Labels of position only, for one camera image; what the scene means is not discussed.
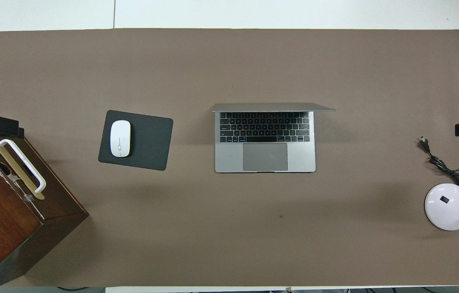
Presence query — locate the black lamp power cable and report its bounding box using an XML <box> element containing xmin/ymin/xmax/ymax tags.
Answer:
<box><xmin>418</xmin><ymin>138</ymin><xmax>459</xmax><ymax>223</ymax></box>

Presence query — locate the white desk lamp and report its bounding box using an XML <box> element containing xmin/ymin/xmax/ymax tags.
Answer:
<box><xmin>424</xmin><ymin>146</ymin><xmax>459</xmax><ymax>231</ymax></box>

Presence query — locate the silver laptop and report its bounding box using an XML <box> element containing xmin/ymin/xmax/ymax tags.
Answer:
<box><xmin>212</xmin><ymin>103</ymin><xmax>335</xmax><ymax>173</ymax></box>

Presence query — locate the white box handle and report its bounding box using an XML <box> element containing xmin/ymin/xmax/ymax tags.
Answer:
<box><xmin>0</xmin><ymin>139</ymin><xmax>47</xmax><ymax>194</ymax></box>

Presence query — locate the brass handle plate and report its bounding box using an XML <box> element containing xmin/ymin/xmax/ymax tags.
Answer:
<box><xmin>0</xmin><ymin>138</ymin><xmax>46</xmax><ymax>201</ymax></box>

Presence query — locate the black mouse pad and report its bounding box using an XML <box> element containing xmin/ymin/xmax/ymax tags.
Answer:
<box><xmin>98</xmin><ymin>110</ymin><xmax>174</xmax><ymax>171</ymax></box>

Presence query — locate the white computer mouse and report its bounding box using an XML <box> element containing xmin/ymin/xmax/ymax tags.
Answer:
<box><xmin>110</xmin><ymin>120</ymin><xmax>131</xmax><ymax>158</ymax></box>

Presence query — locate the brown table mat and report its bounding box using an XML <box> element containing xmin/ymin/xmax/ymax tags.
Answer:
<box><xmin>0</xmin><ymin>28</ymin><xmax>459</xmax><ymax>287</ymax></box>

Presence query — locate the dark brown wooden box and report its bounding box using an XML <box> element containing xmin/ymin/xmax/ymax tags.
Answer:
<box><xmin>0</xmin><ymin>130</ymin><xmax>89</xmax><ymax>293</ymax></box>

